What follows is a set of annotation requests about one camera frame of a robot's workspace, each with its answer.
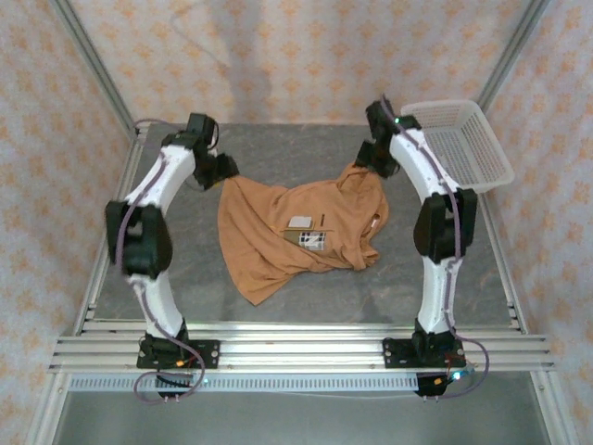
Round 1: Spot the orange t-shirt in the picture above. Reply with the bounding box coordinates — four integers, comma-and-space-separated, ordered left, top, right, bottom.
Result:
217, 161, 390, 307

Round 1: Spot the white perforated plastic basket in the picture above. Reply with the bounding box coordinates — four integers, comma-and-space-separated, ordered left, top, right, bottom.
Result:
399, 98, 516, 196

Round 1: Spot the wide aluminium cross beam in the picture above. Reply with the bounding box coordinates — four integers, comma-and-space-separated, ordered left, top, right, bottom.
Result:
49, 324, 556, 372

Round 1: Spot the aluminium frame post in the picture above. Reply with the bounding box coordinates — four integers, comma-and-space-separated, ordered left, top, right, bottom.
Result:
476, 0, 552, 110
48, 0, 140, 134

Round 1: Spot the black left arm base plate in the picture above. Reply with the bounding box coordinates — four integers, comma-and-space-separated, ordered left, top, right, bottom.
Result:
136, 339, 221, 371

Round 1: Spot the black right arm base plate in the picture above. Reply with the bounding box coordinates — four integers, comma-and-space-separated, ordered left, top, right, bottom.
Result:
382, 337, 466, 371

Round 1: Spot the white slotted cable duct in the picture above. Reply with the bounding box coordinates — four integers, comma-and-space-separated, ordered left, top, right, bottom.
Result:
68, 374, 421, 393

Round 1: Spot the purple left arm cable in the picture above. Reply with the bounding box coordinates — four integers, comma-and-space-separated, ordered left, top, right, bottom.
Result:
114, 118, 219, 405

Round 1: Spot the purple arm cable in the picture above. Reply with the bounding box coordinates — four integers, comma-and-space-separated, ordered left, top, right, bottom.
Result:
114, 118, 219, 405
379, 95, 492, 401

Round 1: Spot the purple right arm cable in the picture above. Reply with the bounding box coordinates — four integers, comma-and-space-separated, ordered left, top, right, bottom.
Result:
379, 95, 492, 401

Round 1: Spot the black wired electronics box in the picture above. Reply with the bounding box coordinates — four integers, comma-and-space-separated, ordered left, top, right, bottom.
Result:
414, 368, 476, 401

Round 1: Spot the aluminium frame leg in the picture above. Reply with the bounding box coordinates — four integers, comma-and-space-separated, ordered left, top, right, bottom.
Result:
530, 370, 574, 445
27, 370, 70, 445

